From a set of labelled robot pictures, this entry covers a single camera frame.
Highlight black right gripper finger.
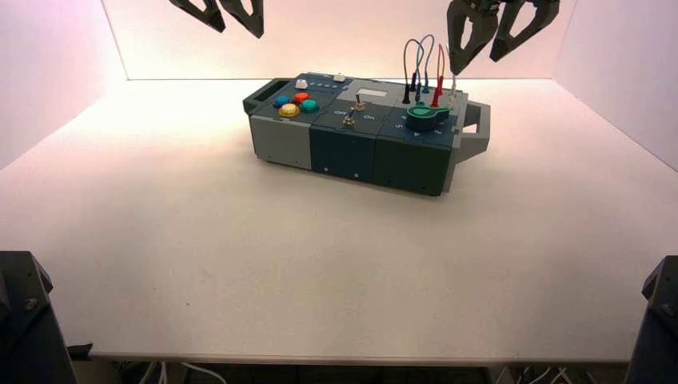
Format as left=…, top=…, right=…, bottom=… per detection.
left=447, top=0, right=501, bottom=76
left=489, top=0, right=561, bottom=63

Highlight grey and teal control box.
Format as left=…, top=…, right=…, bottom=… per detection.
left=242, top=72, right=492, bottom=198

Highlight blue jumper wire black plugs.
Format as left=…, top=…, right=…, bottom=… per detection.
left=401, top=38, right=425, bottom=106

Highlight white cable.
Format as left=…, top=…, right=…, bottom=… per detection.
left=180, top=362, right=229, bottom=384
left=509, top=366, right=572, bottom=384
left=138, top=362, right=170, bottom=384

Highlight red jumper wire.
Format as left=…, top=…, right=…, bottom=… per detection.
left=429, top=43, right=447, bottom=109

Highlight black table clamp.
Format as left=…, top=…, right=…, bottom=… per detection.
left=66, top=342, right=94, bottom=362

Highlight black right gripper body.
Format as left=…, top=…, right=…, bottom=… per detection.
left=465, top=0, right=525, bottom=10

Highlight green rotary knob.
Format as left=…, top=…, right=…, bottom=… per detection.
left=405, top=105, right=454, bottom=133

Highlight blue jumper wire blue plug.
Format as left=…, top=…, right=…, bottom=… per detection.
left=410, top=34, right=437, bottom=95

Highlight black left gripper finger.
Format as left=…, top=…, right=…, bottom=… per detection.
left=169, top=0, right=227, bottom=34
left=219, top=0, right=265, bottom=40

